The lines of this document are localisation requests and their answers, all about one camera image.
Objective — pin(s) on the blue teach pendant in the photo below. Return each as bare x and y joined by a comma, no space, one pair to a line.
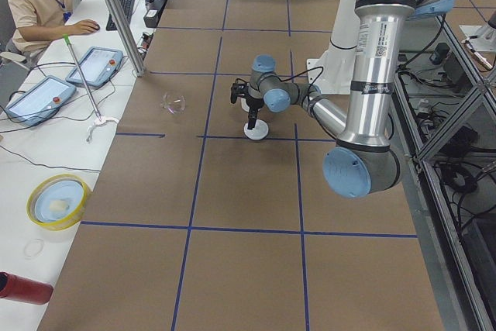
99,64
41,102

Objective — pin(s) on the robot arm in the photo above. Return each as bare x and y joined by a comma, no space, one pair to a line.
363,160

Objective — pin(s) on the red cylindrical bottle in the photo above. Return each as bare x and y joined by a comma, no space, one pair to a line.
20,289

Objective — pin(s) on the metal rod green tip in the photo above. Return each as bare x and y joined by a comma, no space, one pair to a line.
79,70

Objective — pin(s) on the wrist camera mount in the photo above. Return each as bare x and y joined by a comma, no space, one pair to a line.
239,89

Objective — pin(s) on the aluminium frame post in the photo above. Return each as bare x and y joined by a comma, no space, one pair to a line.
126,36

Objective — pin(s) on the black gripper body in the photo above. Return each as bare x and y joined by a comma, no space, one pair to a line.
254,104

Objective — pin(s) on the white enamel cup blue rim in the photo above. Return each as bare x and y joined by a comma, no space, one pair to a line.
244,105

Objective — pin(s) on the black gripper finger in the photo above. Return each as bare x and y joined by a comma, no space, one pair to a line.
250,120
254,118

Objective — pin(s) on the brown paper table mat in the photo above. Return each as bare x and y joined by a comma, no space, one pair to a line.
191,226

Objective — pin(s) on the near blue teach pendant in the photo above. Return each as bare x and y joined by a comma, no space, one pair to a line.
41,102

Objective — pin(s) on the black computer box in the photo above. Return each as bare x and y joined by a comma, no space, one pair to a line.
153,13

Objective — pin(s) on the white enamel cup lid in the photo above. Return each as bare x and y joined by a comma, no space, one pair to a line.
258,132

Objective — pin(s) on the far blue teach pendant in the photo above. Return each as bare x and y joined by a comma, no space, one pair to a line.
99,64

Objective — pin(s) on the seated person beige shirt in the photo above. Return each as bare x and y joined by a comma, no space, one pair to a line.
40,22

